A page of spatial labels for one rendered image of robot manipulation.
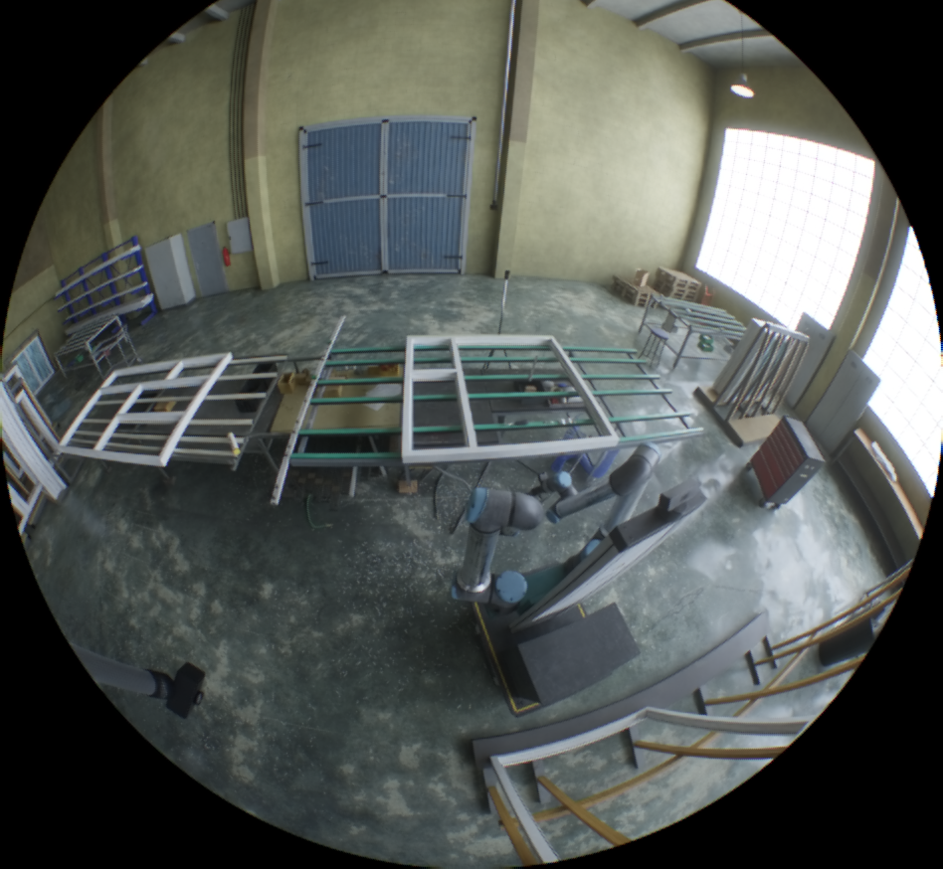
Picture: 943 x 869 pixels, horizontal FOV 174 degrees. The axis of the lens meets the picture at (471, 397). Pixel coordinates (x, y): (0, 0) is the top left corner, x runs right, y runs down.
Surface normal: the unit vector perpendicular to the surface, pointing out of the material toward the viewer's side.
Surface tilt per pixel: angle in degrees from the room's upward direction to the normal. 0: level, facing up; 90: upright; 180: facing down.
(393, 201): 90
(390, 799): 0
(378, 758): 0
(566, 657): 0
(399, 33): 90
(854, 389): 90
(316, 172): 90
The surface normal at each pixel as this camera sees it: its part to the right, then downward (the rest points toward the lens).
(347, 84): 0.13, 0.64
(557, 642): 0.07, -0.77
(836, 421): -0.99, 0.03
